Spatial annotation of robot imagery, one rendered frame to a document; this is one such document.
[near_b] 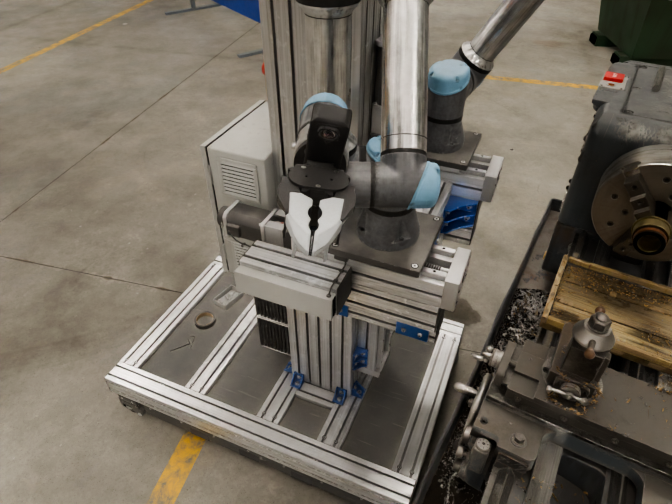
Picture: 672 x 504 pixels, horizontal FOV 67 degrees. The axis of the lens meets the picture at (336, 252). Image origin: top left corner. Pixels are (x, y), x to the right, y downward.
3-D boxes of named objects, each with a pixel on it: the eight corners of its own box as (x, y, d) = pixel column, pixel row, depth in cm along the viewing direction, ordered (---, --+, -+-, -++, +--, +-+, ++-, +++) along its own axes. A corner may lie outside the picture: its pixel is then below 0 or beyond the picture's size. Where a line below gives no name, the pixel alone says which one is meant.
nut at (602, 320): (588, 316, 102) (594, 304, 100) (610, 324, 101) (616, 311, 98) (585, 329, 100) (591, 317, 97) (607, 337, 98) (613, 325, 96)
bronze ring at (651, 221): (639, 206, 136) (636, 224, 130) (678, 216, 133) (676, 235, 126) (627, 233, 142) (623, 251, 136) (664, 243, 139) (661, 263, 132)
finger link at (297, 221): (305, 286, 55) (311, 233, 62) (311, 244, 51) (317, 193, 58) (276, 283, 55) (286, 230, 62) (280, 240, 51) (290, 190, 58)
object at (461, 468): (472, 398, 147) (487, 346, 132) (506, 413, 144) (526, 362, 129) (438, 476, 130) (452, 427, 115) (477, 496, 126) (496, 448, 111)
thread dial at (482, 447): (470, 454, 118) (478, 431, 111) (485, 462, 116) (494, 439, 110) (465, 468, 115) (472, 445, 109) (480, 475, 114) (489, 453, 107)
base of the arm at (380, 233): (346, 241, 119) (347, 206, 112) (369, 207, 129) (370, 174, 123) (408, 258, 114) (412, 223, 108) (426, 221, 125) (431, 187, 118)
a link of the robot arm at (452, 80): (416, 114, 149) (421, 68, 140) (433, 98, 158) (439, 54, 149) (455, 123, 144) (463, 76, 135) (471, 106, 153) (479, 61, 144)
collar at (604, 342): (576, 316, 106) (580, 307, 104) (616, 331, 103) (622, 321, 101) (568, 342, 101) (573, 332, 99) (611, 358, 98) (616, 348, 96)
